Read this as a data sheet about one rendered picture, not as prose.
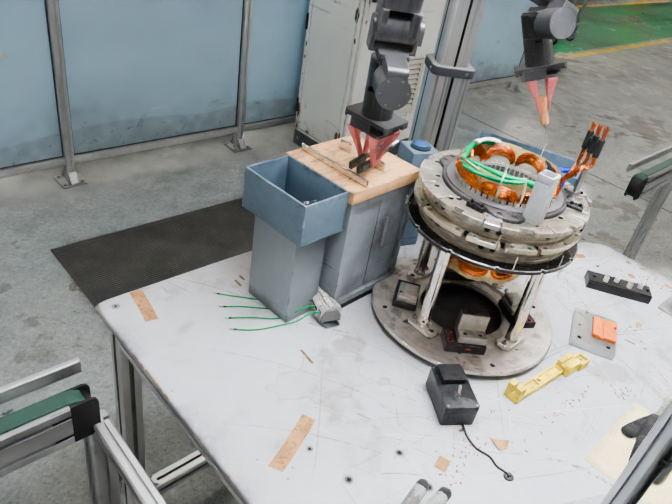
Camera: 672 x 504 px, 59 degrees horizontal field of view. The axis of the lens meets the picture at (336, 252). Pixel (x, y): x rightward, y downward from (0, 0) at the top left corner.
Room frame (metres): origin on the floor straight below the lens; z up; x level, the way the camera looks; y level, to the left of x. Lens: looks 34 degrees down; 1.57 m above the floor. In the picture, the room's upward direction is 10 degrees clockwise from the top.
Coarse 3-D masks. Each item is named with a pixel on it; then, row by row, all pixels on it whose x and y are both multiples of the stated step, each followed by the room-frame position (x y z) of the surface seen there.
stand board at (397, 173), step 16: (320, 144) 1.13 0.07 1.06; (336, 144) 1.14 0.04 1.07; (352, 144) 1.16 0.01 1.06; (304, 160) 1.04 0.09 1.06; (336, 160) 1.07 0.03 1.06; (384, 160) 1.11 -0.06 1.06; (400, 160) 1.12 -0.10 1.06; (336, 176) 1.00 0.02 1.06; (368, 176) 1.02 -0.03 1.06; (384, 176) 1.04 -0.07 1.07; (400, 176) 1.05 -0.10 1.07; (416, 176) 1.09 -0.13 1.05; (352, 192) 0.95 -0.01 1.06; (368, 192) 0.97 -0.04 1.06; (384, 192) 1.01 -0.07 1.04
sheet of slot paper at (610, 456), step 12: (636, 408) 0.83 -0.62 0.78; (624, 420) 0.80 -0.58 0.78; (612, 432) 0.76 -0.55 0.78; (600, 444) 0.73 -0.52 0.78; (612, 444) 0.73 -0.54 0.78; (624, 444) 0.74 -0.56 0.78; (588, 456) 0.70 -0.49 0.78; (600, 456) 0.70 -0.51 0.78; (612, 456) 0.71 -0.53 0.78; (624, 456) 0.71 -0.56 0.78; (600, 468) 0.68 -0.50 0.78; (612, 468) 0.68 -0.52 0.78; (612, 480) 0.66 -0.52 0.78; (648, 492) 0.64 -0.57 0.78; (660, 492) 0.65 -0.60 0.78
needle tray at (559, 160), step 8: (480, 136) 1.38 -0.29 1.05; (488, 136) 1.37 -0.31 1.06; (496, 136) 1.37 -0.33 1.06; (520, 144) 1.35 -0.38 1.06; (536, 152) 1.33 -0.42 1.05; (544, 152) 1.33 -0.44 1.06; (552, 152) 1.32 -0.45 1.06; (552, 160) 1.32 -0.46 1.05; (560, 160) 1.31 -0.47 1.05; (568, 160) 1.31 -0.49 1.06; (576, 160) 1.30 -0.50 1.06; (576, 168) 1.30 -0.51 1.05; (576, 176) 1.27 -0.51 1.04
